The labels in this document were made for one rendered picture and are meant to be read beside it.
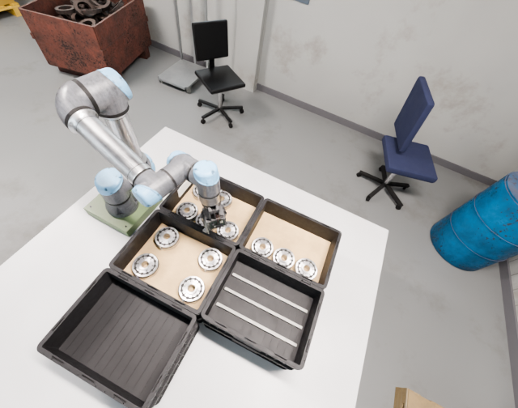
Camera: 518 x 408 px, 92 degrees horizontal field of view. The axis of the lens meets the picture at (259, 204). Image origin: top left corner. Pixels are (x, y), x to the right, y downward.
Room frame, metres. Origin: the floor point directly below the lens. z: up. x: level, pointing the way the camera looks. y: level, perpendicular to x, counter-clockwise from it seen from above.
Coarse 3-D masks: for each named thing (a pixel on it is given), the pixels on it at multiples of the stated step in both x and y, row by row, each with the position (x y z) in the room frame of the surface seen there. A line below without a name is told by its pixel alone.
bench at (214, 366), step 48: (144, 144) 1.07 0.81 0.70; (192, 144) 1.17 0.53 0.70; (96, 192) 0.65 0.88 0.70; (288, 192) 0.98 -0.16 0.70; (48, 240) 0.34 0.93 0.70; (96, 240) 0.39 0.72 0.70; (384, 240) 0.80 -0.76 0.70; (0, 288) 0.10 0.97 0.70; (48, 288) 0.14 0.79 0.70; (336, 288) 0.45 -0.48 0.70; (0, 336) -0.06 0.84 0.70; (336, 336) 0.23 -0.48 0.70; (0, 384) -0.19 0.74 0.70; (48, 384) -0.16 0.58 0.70; (192, 384) -0.06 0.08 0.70; (240, 384) -0.02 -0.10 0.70; (288, 384) 0.02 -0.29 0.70; (336, 384) 0.06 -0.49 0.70
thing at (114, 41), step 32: (64, 0) 3.00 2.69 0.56; (96, 0) 3.01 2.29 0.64; (128, 0) 3.37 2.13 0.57; (32, 32) 2.40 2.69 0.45; (64, 32) 2.40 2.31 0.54; (96, 32) 2.41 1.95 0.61; (128, 32) 2.91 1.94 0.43; (64, 64) 2.40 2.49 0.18; (96, 64) 2.40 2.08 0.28; (128, 64) 2.75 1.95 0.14
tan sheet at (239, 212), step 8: (192, 192) 0.72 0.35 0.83; (184, 200) 0.66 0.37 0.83; (192, 200) 0.67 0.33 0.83; (232, 200) 0.73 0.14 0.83; (200, 208) 0.63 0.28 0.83; (232, 208) 0.68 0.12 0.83; (240, 208) 0.69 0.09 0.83; (248, 208) 0.70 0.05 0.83; (232, 216) 0.63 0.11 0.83; (240, 216) 0.65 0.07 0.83; (248, 216) 0.66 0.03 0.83; (240, 224) 0.60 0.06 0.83; (216, 232) 0.53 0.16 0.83; (240, 232) 0.56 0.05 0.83
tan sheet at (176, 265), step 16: (192, 240) 0.46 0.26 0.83; (160, 256) 0.35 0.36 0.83; (176, 256) 0.37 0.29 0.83; (192, 256) 0.39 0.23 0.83; (224, 256) 0.42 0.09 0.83; (128, 272) 0.25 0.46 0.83; (160, 272) 0.29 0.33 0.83; (176, 272) 0.30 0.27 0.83; (192, 272) 0.32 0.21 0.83; (160, 288) 0.22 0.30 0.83; (176, 288) 0.24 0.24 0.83; (192, 288) 0.25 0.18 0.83; (208, 288) 0.27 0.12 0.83; (192, 304) 0.19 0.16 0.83
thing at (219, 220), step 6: (204, 210) 0.46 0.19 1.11; (210, 210) 0.43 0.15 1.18; (216, 210) 0.44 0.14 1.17; (222, 210) 0.48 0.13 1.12; (210, 216) 0.42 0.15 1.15; (216, 216) 0.44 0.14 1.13; (222, 216) 0.46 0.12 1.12; (210, 222) 0.42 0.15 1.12; (216, 222) 0.43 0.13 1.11; (222, 222) 0.44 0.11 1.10; (210, 228) 0.42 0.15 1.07
